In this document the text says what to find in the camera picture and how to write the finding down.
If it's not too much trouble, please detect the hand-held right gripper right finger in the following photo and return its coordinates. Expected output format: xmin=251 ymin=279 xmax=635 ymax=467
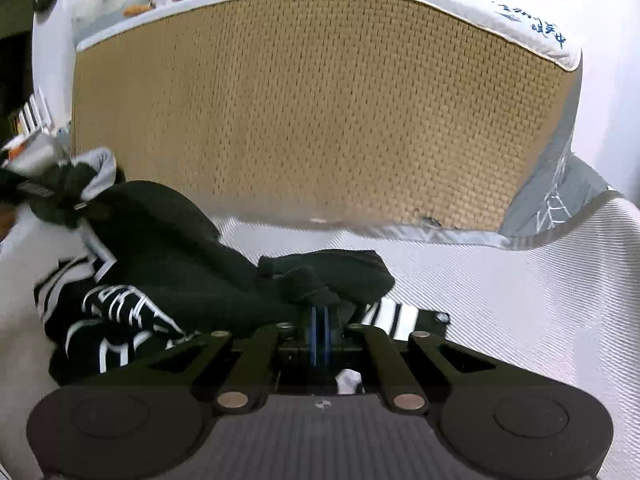
xmin=321 ymin=305 xmax=506 ymax=413

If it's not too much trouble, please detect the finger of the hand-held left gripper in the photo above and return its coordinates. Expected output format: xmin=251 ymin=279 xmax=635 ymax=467
xmin=50 ymin=186 xmax=91 ymax=213

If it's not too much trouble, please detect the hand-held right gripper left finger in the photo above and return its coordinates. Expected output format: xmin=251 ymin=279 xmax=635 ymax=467
xmin=135 ymin=305 xmax=320 ymax=413

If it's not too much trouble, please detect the black printed t-shirt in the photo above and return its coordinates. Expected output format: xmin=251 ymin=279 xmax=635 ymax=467
xmin=32 ymin=180 xmax=451 ymax=386

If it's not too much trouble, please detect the black and grey folded garment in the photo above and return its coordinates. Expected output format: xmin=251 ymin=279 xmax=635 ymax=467
xmin=30 ymin=147 xmax=126 ymax=226

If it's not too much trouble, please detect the woven straw mattress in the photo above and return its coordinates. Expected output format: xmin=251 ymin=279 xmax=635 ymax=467
xmin=72 ymin=0 xmax=583 ymax=233

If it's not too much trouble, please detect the grey cloth with web print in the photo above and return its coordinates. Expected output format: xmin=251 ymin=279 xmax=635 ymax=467
xmin=500 ymin=152 xmax=625 ymax=251

